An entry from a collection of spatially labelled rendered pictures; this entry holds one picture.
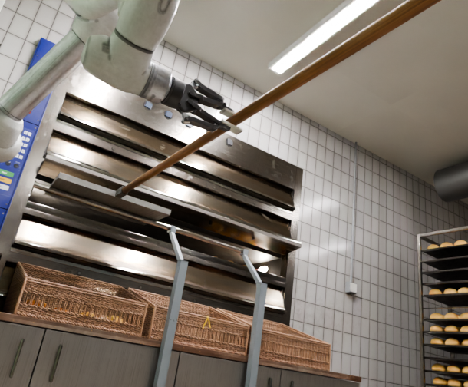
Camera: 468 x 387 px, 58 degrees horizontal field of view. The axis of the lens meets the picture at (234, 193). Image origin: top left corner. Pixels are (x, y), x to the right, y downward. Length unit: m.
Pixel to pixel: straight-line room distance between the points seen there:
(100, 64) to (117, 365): 1.33
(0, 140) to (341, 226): 2.73
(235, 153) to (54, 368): 1.92
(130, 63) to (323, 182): 2.80
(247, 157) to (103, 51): 2.27
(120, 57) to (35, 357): 1.27
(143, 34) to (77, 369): 1.38
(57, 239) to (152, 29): 1.69
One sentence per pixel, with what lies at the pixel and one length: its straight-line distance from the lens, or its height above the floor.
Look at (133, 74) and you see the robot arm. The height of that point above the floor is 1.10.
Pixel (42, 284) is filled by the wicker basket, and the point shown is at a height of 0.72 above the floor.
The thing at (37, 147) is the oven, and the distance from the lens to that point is 2.63.
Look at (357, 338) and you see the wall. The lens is 3.66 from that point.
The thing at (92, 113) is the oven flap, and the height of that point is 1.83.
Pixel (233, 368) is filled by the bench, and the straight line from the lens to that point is 2.26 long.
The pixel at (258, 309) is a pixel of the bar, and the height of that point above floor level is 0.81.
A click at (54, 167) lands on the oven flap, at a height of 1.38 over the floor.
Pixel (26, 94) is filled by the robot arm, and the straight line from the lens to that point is 1.69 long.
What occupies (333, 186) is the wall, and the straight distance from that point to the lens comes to 3.74.
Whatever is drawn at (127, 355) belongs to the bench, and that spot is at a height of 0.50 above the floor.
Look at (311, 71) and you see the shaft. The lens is 0.95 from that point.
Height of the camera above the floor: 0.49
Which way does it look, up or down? 23 degrees up
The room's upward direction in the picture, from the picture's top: 9 degrees clockwise
